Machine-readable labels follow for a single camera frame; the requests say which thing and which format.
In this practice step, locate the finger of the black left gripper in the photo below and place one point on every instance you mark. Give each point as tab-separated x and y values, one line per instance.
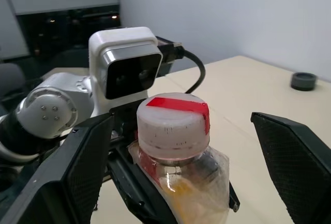
234	200

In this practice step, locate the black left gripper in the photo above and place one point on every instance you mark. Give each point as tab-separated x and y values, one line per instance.
124	123

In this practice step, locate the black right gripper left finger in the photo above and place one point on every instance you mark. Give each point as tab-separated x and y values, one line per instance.
62	182

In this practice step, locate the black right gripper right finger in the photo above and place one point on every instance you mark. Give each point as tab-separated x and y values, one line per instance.
297	167

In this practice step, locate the clear plastic drink bottle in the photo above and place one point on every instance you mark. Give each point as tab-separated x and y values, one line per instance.
199	198

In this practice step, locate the white bottle cap red tape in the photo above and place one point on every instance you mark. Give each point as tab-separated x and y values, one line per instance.
170	131

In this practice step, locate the dark grey round lid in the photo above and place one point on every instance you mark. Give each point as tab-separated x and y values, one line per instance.
303	81

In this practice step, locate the dark window pane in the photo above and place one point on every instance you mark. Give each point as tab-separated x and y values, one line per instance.
64	32

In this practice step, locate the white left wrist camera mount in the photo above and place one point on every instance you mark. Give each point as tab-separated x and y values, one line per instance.
121	40

